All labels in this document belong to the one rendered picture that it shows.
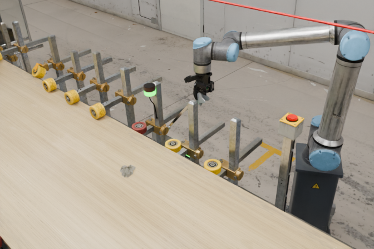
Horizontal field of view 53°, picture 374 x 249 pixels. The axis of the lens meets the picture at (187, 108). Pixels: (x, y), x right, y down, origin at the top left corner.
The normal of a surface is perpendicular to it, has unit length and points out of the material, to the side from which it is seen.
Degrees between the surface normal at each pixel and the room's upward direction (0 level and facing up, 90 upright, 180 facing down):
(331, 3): 90
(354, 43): 82
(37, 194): 0
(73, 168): 0
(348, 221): 0
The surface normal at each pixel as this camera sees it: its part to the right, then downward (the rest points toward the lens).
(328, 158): -0.27, 0.58
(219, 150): -0.04, -0.85
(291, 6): -0.70, 0.39
